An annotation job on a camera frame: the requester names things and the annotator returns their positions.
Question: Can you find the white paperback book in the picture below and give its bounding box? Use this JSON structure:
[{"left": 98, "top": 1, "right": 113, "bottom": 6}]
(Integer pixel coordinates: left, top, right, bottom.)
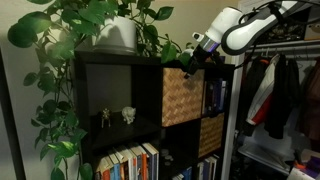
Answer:
[{"left": 122, "top": 147, "right": 136, "bottom": 180}]

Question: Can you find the orange and purple clutter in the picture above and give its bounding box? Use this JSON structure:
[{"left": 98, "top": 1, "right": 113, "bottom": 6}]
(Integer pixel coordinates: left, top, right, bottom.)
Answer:
[{"left": 287, "top": 148, "right": 320, "bottom": 180}]

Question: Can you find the black hanging jacket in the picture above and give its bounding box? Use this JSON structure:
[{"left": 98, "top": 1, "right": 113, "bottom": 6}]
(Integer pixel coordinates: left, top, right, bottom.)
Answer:
[{"left": 239, "top": 56, "right": 268, "bottom": 137}]

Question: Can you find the bright blue book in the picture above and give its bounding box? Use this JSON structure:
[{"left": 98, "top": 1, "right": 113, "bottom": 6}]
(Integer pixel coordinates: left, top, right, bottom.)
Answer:
[{"left": 180, "top": 166, "right": 193, "bottom": 180}]

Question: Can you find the cardboard box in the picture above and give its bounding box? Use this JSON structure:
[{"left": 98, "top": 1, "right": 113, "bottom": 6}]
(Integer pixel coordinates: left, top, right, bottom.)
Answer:
[{"left": 304, "top": 5, "right": 320, "bottom": 42}]

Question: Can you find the white door frame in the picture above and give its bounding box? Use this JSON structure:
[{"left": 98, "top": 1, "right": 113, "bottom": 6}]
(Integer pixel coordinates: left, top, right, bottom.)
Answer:
[{"left": 221, "top": 54, "right": 246, "bottom": 180}]

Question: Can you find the white closet shelf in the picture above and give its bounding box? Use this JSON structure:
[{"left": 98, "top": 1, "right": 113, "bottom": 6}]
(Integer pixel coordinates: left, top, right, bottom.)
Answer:
[{"left": 237, "top": 143, "right": 292, "bottom": 177}]

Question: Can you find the dark brown hanging garment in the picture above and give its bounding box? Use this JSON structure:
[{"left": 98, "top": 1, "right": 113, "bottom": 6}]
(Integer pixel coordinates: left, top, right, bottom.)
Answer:
[{"left": 294, "top": 58, "right": 320, "bottom": 142}]

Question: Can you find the white plant pot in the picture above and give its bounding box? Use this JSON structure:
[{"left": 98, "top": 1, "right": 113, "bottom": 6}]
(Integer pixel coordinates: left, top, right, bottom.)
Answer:
[{"left": 91, "top": 15, "right": 138, "bottom": 56}]

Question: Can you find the green pothos plant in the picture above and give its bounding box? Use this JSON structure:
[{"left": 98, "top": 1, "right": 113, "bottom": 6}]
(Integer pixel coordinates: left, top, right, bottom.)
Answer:
[{"left": 6, "top": 0, "right": 202, "bottom": 180}]

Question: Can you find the white elephant figurine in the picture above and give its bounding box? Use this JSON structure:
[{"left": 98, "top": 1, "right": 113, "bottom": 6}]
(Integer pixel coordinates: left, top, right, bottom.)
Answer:
[{"left": 121, "top": 106, "right": 137, "bottom": 126}]

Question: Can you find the orange and white book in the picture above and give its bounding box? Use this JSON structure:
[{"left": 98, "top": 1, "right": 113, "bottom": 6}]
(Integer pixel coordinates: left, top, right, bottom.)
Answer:
[{"left": 114, "top": 149, "right": 130, "bottom": 180}]

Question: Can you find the black slanted pole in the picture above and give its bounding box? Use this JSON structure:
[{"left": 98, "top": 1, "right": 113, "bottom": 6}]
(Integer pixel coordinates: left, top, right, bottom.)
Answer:
[{"left": 0, "top": 49, "right": 27, "bottom": 180}]

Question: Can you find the blue circuits textbook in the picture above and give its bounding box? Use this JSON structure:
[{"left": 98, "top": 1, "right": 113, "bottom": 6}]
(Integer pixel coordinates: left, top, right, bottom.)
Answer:
[{"left": 214, "top": 78, "right": 224, "bottom": 113}]

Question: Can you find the grey blue spine book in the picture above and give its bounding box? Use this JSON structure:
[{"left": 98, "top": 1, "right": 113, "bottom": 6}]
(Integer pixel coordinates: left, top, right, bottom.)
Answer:
[{"left": 129, "top": 145, "right": 144, "bottom": 180}]

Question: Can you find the cream book orange spine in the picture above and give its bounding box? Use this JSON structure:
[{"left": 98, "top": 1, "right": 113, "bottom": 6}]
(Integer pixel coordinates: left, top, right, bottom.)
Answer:
[{"left": 95, "top": 155, "right": 112, "bottom": 180}]

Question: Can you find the black spine book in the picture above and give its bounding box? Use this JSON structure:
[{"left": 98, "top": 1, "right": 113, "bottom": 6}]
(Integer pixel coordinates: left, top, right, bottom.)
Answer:
[{"left": 209, "top": 79, "right": 217, "bottom": 116}]

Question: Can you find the black hanging garment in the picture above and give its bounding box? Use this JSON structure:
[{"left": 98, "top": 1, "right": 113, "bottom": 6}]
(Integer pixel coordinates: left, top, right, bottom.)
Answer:
[{"left": 264, "top": 54, "right": 302, "bottom": 140}]

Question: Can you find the woven reed storage basket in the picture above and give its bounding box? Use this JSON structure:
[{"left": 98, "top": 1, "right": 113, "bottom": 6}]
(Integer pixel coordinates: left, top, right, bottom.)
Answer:
[
  {"left": 161, "top": 67, "right": 206, "bottom": 128},
  {"left": 198, "top": 112, "right": 226, "bottom": 159}
]

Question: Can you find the black cube bookshelf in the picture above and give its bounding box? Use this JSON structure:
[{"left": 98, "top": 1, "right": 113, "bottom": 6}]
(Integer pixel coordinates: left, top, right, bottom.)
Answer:
[{"left": 71, "top": 49, "right": 236, "bottom": 180}]

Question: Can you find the brass animal figurine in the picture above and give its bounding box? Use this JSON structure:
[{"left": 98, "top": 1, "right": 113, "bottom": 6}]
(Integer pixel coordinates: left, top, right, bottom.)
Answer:
[{"left": 100, "top": 107, "right": 112, "bottom": 129}]

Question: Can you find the white and red jacket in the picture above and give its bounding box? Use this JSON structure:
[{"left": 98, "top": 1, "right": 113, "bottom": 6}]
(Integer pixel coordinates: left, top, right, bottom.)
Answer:
[{"left": 245, "top": 54, "right": 278, "bottom": 126}]

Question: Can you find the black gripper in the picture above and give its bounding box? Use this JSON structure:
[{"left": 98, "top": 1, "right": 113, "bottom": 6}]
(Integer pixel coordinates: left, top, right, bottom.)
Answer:
[{"left": 183, "top": 44, "right": 218, "bottom": 80}]

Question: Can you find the brown spine book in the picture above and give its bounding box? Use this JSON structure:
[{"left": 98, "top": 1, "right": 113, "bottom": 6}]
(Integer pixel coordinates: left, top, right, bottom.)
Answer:
[{"left": 203, "top": 80, "right": 211, "bottom": 117}]

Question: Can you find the dark blue spine book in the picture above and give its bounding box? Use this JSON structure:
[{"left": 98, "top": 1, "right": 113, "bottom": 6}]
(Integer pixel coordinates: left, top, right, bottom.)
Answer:
[{"left": 143, "top": 142, "right": 160, "bottom": 180}]

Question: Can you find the silver clothes rod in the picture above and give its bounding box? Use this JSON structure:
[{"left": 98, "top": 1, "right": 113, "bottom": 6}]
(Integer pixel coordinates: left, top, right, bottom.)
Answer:
[{"left": 246, "top": 39, "right": 320, "bottom": 53}]

